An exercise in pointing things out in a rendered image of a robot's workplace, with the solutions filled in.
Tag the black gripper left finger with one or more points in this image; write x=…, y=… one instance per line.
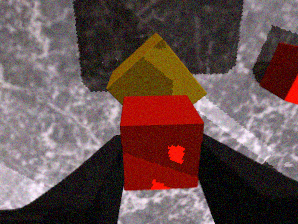
x=90, y=194

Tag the red cube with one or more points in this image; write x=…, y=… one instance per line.
x=281, y=76
x=161, y=137

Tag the yellow cube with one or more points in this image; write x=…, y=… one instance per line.
x=154, y=70

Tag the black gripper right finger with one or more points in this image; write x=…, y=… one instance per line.
x=240, y=190

